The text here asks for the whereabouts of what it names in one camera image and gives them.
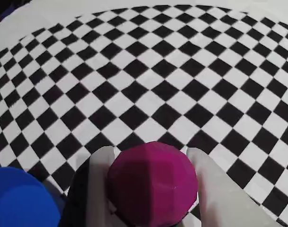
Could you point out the pink ball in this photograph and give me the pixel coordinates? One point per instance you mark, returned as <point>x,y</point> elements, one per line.
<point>151,182</point>

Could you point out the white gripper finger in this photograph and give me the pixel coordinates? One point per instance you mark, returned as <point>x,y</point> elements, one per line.
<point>97,186</point>
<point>217,196</point>

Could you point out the black white checkered cloth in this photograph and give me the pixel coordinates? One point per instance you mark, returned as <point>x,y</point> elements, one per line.
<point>146,82</point>

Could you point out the blue round bowl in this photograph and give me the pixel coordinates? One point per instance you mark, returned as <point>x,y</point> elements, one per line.
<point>20,201</point>

